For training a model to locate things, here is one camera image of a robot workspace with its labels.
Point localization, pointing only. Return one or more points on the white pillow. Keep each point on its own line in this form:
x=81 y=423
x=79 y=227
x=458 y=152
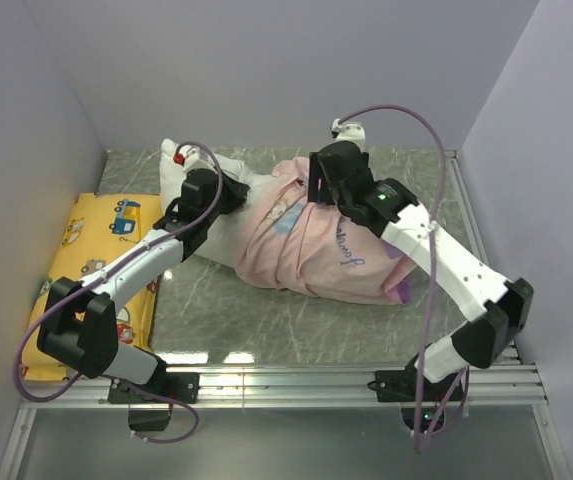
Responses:
x=223 y=242

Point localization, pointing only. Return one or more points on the purple princess print pillowcase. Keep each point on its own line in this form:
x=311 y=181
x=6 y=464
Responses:
x=290 y=243

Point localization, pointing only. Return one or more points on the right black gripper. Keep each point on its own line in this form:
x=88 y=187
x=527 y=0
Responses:
x=315 y=174

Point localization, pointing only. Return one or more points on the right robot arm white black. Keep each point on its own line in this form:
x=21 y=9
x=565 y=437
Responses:
x=495 y=308

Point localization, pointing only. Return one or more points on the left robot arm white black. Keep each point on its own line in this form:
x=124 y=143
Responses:
x=80 y=325

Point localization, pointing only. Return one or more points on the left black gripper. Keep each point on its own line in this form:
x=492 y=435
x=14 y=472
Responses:
x=237 y=193

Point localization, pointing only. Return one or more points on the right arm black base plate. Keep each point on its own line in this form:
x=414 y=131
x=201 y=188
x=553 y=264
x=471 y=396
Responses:
x=392 y=386

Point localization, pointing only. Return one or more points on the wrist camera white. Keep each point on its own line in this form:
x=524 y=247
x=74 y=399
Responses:
x=349 y=131
x=189 y=158

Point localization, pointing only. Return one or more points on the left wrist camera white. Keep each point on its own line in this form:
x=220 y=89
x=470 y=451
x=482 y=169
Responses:
x=189 y=158

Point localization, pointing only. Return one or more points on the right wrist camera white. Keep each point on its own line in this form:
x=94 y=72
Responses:
x=349 y=131

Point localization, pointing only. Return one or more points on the aluminium mounting rail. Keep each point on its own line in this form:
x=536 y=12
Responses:
x=326 y=386

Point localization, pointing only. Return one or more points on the yellow car print pillow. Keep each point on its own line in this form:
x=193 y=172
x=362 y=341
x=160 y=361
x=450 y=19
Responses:
x=100 y=229

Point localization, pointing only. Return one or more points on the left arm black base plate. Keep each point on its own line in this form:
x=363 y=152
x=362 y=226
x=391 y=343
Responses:
x=182 y=386

